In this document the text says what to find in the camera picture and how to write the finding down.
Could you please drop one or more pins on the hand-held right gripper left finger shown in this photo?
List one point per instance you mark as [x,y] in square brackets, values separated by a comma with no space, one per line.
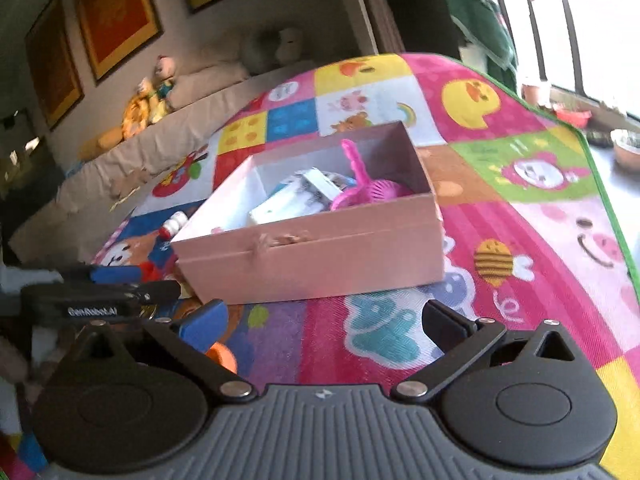
[205,322]

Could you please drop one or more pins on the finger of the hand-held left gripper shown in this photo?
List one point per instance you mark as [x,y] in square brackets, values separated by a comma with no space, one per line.
[160,291]
[117,274]

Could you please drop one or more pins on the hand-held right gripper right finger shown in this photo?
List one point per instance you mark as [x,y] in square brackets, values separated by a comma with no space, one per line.
[445,324]

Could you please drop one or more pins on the pink cardboard box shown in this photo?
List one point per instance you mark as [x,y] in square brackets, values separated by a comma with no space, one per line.
[310,260]

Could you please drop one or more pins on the white ampoule tray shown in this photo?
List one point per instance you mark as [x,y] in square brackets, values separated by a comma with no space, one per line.
[280,207]

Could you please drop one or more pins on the pink plastic scoop basket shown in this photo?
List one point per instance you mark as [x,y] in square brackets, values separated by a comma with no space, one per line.
[380,192]

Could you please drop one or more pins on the blue white cotton pad pack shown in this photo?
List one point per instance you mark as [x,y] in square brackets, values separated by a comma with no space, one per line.
[322,180]

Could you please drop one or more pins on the orange plastic toy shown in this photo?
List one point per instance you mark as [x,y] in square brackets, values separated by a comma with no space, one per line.
[223,356]

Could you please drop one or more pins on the white bottle red cap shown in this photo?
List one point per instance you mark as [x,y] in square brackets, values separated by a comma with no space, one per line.
[172,225]

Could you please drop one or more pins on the colourful play mat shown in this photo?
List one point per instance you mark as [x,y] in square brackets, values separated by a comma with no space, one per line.
[525,240]

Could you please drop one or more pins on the yellow plush toy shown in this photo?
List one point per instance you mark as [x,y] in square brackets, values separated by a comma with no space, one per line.
[102,142]

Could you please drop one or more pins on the orange round plush toy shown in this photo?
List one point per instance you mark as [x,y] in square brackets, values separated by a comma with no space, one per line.
[137,110]

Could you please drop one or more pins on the beige bed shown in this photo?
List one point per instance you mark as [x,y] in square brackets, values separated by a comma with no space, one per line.
[200,120]

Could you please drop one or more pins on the plush doll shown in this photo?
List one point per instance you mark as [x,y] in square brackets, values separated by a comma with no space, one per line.
[165,80]

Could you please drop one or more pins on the beige pillow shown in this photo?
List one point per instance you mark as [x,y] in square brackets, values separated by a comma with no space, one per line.
[210,67]

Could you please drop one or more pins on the red bowl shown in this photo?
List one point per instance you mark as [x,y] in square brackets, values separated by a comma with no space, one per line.
[573,116]

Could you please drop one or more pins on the pink flower pot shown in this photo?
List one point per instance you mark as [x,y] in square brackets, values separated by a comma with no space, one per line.
[535,94]

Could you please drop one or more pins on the brown bowl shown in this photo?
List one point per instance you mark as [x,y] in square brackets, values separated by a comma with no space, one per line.
[627,149]

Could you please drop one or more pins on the grey plush toy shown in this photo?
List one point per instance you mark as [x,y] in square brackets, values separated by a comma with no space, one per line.
[275,47]

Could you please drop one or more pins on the green hanging clothing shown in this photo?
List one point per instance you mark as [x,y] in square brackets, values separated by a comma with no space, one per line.
[482,25]

